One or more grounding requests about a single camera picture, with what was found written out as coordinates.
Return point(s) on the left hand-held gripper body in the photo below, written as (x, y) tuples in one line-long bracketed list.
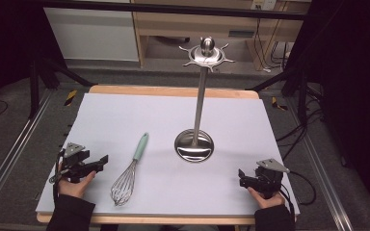
[(74, 162)]

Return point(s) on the wooden table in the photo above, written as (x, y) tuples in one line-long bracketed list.
[(173, 91)]

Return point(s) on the wooden desk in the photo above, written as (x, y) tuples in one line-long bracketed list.
[(189, 24)]

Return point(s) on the person's left hand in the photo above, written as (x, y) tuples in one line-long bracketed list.
[(74, 190)]

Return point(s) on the black curtain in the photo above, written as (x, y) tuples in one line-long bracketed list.
[(356, 80), (6, 38)]

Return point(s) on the metal floor rail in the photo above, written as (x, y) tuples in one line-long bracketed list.
[(16, 144), (321, 173)]

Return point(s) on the steel utensil rack stand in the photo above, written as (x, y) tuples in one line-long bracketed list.
[(200, 99)]

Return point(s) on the black horizontal bar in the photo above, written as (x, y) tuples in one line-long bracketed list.
[(173, 8)]

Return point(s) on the white table mat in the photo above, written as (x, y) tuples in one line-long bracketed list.
[(160, 115)]

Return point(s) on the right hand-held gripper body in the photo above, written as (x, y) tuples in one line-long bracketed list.
[(269, 179)]

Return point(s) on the white cabinet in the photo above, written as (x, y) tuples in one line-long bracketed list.
[(93, 35)]

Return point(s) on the white power strip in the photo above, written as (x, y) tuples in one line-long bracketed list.
[(263, 4)]

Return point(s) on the black tripod stand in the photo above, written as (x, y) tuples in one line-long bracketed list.
[(34, 83), (302, 93)]

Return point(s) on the yellow black floor tape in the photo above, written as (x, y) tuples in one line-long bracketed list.
[(70, 97), (279, 104)]

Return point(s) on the person's right hand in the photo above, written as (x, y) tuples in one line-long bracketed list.
[(269, 203)]

